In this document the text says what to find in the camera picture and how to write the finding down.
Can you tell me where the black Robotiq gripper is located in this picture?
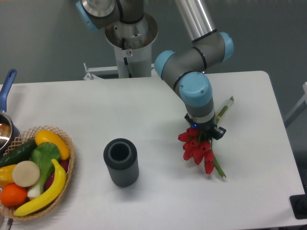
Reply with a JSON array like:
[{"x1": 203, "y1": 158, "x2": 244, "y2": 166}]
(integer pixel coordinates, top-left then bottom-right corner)
[{"x1": 184, "y1": 113, "x2": 226, "y2": 140}]

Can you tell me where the red tulip bouquet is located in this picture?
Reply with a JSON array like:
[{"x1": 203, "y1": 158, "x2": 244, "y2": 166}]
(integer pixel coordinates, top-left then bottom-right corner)
[{"x1": 177, "y1": 96, "x2": 235, "y2": 178}]

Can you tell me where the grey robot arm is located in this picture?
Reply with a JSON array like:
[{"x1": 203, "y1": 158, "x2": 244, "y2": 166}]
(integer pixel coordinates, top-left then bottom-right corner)
[{"x1": 76, "y1": 0, "x2": 234, "y2": 139}]

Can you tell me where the dark grey ribbed vase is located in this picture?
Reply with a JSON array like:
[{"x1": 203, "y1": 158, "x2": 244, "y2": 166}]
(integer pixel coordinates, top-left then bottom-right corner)
[{"x1": 103, "y1": 138, "x2": 139, "y2": 187}]

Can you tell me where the black device at edge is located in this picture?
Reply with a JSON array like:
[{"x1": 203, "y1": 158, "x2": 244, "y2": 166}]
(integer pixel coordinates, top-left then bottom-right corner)
[{"x1": 289, "y1": 194, "x2": 307, "y2": 219}]

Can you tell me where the purple red vegetable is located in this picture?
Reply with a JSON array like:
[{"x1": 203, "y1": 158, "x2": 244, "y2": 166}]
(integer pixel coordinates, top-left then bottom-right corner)
[{"x1": 45, "y1": 160, "x2": 69, "y2": 190}]

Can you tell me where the yellow banana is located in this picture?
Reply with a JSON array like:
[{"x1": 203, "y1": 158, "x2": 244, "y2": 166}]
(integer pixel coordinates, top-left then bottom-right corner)
[{"x1": 13, "y1": 159, "x2": 66, "y2": 217}]

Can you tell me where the green bok choy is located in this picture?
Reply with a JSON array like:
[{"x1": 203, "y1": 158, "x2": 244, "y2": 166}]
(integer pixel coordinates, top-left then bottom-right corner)
[{"x1": 27, "y1": 142, "x2": 60, "y2": 199}]

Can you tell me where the woven wicker basket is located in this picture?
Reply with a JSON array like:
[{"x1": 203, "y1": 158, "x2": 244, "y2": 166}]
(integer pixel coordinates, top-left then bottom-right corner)
[{"x1": 0, "y1": 126, "x2": 75, "y2": 221}]

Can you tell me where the beige round disc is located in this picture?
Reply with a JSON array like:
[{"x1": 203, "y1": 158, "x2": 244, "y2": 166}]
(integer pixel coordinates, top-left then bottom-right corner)
[{"x1": 12, "y1": 161, "x2": 40, "y2": 187}]

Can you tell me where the green cucumber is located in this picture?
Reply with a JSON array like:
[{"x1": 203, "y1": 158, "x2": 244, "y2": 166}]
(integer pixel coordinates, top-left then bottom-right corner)
[{"x1": 0, "y1": 139, "x2": 37, "y2": 167}]

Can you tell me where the orange fruit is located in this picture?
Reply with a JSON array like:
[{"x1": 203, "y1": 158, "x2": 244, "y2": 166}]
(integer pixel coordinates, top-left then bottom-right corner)
[{"x1": 0, "y1": 184, "x2": 27, "y2": 207}]

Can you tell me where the yellow bell pepper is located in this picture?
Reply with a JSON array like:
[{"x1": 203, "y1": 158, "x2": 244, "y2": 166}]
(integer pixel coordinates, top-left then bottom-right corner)
[{"x1": 0, "y1": 164, "x2": 16, "y2": 188}]

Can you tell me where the white frame at right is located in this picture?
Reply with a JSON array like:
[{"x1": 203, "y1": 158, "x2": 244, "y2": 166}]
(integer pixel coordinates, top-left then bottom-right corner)
[{"x1": 284, "y1": 82, "x2": 307, "y2": 128}]

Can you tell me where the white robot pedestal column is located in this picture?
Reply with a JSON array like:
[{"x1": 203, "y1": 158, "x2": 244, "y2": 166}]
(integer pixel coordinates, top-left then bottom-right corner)
[{"x1": 105, "y1": 13, "x2": 158, "y2": 78}]

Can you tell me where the black cable on pedestal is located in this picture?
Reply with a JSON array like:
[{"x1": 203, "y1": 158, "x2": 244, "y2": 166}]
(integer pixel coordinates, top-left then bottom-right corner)
[{"x1": 121, "y1": 37, "x2": 132, "y2": 78}]

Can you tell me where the white metal base bracket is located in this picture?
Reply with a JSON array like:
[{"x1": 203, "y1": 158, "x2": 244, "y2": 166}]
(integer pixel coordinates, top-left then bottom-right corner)
[{"x1": 83, "y1": 62, "x2": 159, "y2": 81}]

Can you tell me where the blue handled saucepan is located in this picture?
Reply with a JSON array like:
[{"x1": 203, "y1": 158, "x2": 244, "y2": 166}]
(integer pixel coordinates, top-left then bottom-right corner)
[{"x1": 0, "y1": 69, "x2": 20, "y2": 158}]

